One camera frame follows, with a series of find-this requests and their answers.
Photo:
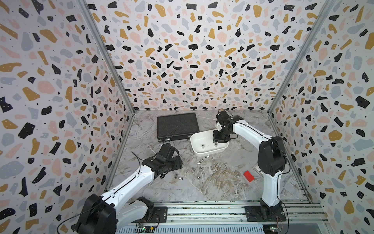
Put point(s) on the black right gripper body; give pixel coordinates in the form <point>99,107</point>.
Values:
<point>220,136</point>

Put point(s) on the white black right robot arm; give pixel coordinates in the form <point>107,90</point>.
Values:
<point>271,157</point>

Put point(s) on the aluminium corner post left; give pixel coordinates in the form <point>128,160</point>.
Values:
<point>82,5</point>

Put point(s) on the small printed card box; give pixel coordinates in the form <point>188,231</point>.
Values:
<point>257,169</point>

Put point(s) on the aluminium corner post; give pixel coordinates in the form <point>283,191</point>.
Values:
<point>326,8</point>
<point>82,5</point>

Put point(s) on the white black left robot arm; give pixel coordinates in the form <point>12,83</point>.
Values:
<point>107,213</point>

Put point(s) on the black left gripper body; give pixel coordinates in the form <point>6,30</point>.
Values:
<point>174,164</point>

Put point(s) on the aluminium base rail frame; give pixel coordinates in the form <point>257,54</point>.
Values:
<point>222,217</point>

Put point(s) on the black ribbed tool case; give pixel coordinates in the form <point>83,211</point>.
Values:
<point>176,127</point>

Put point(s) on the aluminium corner post right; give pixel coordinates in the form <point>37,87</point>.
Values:
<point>326,8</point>

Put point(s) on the red plastic block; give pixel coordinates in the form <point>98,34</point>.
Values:
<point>249,177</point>

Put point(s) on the white plastic storage box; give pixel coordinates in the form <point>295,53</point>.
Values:
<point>206,138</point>

